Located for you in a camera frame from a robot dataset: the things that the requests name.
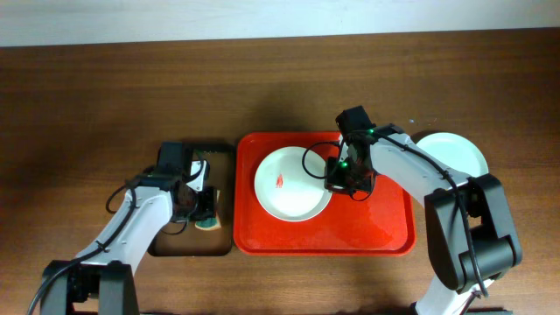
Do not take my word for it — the red plastic tray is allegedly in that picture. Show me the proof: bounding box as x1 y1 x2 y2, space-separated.
233 131 416 256

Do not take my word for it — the white plate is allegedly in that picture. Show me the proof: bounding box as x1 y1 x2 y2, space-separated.
254 146 332 222

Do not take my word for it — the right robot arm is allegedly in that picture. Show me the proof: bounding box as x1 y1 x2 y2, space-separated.
333 122 522 314

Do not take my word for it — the black small tray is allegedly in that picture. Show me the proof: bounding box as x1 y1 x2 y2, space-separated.
149 143 235 256

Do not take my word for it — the light green plate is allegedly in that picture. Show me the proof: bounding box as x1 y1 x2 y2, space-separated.
416 132 489 177

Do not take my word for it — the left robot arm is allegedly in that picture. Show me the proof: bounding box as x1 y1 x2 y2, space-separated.
27 167 215 314

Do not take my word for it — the green and orange sponge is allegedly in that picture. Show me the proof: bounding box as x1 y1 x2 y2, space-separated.
195 216 221 231

